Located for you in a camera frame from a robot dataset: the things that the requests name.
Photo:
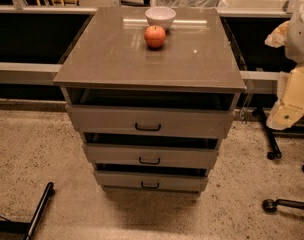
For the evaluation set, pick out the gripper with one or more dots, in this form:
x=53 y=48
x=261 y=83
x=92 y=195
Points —
x=300 y=39

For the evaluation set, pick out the grey top drawer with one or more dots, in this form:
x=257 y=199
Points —
x=150 y=121

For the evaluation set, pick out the grey drawer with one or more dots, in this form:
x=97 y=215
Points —
x=146 y=181
x=150 y=156
x=150 y=121

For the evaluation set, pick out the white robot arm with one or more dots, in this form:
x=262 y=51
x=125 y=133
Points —
x=290 y=35

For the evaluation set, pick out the grey drawer cabinet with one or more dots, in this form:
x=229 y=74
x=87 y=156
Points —
x=196 y=37

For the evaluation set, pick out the grey middle drawer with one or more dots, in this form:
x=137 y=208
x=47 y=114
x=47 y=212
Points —
x=150 y=156

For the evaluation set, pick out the grey bottom drawer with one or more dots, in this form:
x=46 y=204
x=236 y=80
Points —
x=146 y=181

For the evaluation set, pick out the black stand leg right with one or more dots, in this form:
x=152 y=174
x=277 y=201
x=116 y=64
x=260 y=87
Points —
x=275 y=152

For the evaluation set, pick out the black stand leg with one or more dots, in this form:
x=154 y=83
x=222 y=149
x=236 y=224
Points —
x=27 y=229
x=275 y=152

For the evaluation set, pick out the black caster leg right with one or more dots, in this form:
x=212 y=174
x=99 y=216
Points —
x=271 y=206

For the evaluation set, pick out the red apple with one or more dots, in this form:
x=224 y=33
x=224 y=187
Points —
x=154 y=36

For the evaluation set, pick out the white bowl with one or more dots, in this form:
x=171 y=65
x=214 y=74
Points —
x=160 y=16

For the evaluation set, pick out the black stand leg left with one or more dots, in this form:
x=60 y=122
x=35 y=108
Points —
x=27 y=229

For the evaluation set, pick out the metal railing frame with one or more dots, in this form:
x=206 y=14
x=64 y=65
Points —
x=169 y=77

